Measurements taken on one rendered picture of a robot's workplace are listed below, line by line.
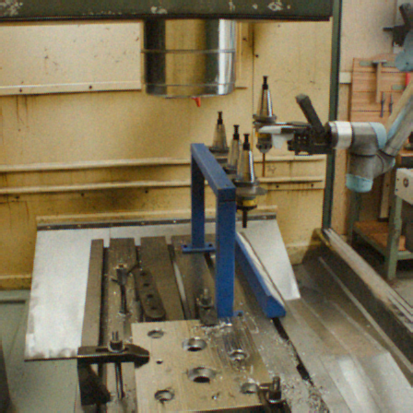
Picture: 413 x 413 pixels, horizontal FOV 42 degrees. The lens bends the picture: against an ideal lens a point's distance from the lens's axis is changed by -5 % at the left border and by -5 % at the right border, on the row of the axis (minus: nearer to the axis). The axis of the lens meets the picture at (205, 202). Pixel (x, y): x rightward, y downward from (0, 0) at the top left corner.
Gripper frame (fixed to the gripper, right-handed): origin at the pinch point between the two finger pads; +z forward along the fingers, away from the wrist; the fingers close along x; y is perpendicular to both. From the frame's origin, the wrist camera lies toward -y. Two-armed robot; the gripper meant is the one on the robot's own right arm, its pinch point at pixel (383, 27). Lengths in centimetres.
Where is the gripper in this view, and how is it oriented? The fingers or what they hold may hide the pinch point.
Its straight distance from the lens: 238.2
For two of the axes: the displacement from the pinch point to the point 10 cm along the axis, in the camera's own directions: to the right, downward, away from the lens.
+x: 9.0, -2.6, 3.5
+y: 1.2, 9.3, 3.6
